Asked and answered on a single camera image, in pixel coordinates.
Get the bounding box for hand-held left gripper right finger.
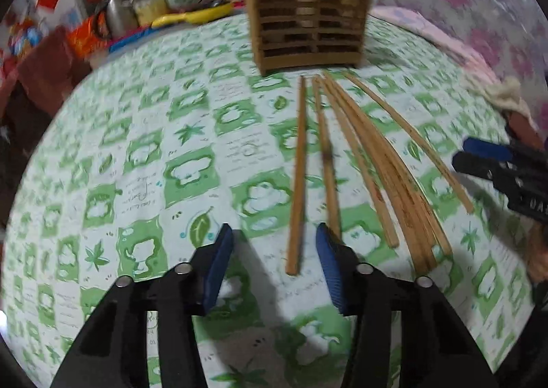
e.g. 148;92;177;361
315;222;499;388

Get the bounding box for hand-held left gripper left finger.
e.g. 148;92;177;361
50;223;235;388

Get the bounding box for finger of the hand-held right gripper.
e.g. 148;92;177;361
451;152;521;200
463;137;548;166

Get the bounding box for group of wooden chopsticks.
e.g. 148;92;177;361
285;72;475;276

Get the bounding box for wooden utensil holder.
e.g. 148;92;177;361
242;0;372;76

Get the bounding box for cream cloth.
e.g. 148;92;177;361
482;75;529;112

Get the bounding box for pink folded cloth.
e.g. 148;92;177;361
372;5;501;85

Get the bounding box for green printed tablecloth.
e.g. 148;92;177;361
0;11;540;388

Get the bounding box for blue box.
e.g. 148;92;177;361
108;25;155;52

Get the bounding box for yellow frying pan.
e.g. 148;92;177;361
152;3;235;28

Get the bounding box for orange gift bag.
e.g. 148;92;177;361
67;11;110;59

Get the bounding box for red plastic table cover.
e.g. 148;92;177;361
15;26;86;98

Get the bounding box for yellow pot with lid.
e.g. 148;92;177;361
130;0;169;26

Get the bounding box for steel electric kettle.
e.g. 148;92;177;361
106;0;138;35

